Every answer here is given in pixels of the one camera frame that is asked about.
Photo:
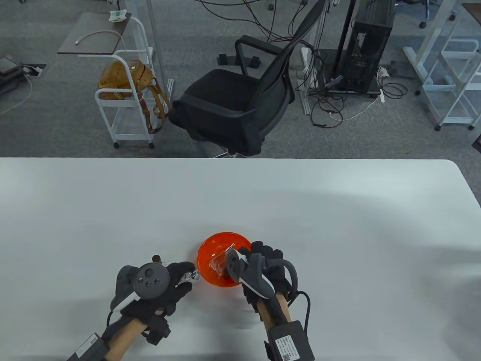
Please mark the person's right hand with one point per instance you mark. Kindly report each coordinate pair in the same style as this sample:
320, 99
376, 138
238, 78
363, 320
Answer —
270, 254

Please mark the person's left hand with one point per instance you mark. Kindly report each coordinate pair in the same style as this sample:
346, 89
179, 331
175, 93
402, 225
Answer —
178, 272

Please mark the person's right forearm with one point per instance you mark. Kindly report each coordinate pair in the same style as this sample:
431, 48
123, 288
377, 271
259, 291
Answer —
272, 312

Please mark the person's left forearm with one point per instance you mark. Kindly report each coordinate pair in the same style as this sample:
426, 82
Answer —
126, 336

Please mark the dark grey left hand controller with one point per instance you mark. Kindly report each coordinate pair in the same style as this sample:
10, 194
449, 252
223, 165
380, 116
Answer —
152, 280

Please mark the dark grey hand controller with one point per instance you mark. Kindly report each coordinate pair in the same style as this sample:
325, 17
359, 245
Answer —
152, 280
255, 278

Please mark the dark grey right hand controller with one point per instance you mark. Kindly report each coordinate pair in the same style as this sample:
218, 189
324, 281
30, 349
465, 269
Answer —
255, 278

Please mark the orange plastic bowl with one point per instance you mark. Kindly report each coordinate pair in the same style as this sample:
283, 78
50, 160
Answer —
206, 263

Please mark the white metal cart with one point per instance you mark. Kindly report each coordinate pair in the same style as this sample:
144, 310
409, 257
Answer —
131, 128

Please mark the black office chair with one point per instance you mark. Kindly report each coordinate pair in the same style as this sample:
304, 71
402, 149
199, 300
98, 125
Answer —
225, 101

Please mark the white desk leg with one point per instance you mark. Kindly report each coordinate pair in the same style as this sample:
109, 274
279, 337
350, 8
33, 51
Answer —
305, 75

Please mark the black rubber block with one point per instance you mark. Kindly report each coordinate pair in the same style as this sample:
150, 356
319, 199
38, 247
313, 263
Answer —
254, 62

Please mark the white power strip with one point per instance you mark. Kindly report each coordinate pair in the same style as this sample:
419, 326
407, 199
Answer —
382, 96

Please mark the brown leather bag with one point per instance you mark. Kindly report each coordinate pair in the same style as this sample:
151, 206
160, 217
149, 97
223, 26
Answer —
120, 77

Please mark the black computer tower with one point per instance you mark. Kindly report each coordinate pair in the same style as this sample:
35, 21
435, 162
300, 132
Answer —
370, 49

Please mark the white metal trolley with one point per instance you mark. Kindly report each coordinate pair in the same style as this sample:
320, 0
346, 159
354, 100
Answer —
458, 120

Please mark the black stand pole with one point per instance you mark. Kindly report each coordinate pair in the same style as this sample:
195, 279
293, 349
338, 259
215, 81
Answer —
345, 34

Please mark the white rack right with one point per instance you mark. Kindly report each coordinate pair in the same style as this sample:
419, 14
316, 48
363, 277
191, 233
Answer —
413, 60

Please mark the dark top side table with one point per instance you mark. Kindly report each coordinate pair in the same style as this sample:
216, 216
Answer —
90, 41

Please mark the floor socket box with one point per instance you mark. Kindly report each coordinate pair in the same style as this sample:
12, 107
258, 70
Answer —
34, 70

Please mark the black devices on floor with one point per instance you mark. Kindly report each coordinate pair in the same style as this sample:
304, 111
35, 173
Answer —
7, 77

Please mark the green white tissue packet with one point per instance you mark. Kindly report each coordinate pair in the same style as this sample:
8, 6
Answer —
118, 15

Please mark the office chair wheel base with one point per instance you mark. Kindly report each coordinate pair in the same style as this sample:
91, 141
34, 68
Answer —
423, 25

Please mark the dark brown desk top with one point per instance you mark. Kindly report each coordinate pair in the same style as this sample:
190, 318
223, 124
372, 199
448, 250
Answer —
473, 11

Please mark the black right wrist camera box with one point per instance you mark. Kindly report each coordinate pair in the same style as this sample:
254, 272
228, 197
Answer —
289, 342

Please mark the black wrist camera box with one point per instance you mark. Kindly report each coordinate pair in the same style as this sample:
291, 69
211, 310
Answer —
289, 342
88, 348

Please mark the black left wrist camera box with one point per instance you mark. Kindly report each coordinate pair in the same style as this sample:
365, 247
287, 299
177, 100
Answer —
88, 348

